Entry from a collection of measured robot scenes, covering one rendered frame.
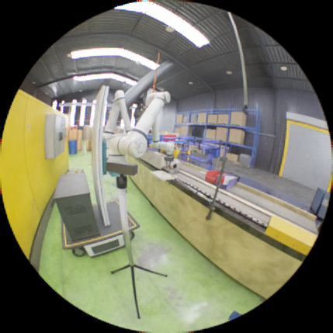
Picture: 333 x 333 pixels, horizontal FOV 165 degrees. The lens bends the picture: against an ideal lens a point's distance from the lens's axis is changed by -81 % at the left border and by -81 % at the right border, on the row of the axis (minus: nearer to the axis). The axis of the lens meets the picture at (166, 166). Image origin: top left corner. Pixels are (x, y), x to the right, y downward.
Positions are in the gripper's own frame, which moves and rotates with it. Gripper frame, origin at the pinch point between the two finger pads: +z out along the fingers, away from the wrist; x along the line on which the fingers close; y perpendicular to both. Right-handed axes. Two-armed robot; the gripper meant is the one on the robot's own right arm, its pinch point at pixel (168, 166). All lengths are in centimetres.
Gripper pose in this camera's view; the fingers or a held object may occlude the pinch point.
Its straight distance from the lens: 155.2
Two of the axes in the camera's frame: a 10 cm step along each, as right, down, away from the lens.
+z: -1.1, 9.6, 2.5
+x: 8.4, -0.5, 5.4
